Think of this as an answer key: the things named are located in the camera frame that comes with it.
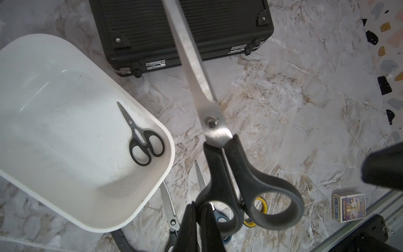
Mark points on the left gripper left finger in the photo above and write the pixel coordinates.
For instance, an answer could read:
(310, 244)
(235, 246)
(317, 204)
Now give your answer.
(187, 235)

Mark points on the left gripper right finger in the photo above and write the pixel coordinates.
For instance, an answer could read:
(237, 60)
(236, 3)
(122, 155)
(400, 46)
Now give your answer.
(209, 232)

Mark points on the black handled steel scissors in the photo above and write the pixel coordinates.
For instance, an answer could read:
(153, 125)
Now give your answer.
(171, 217)

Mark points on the blue handled scissors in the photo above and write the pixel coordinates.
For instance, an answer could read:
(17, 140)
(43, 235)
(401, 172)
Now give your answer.
(220, 216)

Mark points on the large black handled scissors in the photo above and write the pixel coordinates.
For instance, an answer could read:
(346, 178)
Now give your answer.
(234, 181)

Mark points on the all black scissors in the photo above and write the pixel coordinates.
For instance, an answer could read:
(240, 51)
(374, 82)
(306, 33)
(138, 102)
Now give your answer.
(121, 241)

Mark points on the small black scissors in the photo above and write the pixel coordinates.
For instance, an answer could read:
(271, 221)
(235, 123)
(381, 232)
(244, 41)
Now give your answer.
(141, 139)

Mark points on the white plastic storage box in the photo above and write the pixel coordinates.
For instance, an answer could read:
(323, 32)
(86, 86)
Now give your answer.
(64, 140)

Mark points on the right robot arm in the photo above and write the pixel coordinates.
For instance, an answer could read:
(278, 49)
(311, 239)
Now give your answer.
(385, 168)

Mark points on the purple card box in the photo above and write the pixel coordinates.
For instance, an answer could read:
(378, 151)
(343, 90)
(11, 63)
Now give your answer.
(348, 207)

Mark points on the black ribbed hard case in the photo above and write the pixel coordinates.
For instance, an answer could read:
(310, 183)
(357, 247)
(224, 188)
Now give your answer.
(136, 36)

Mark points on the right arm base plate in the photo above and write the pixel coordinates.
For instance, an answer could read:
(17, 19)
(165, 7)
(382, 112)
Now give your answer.
(370, 237)

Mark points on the aluminium rail frame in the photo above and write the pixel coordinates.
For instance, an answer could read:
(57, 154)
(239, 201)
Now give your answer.
(390, 207)

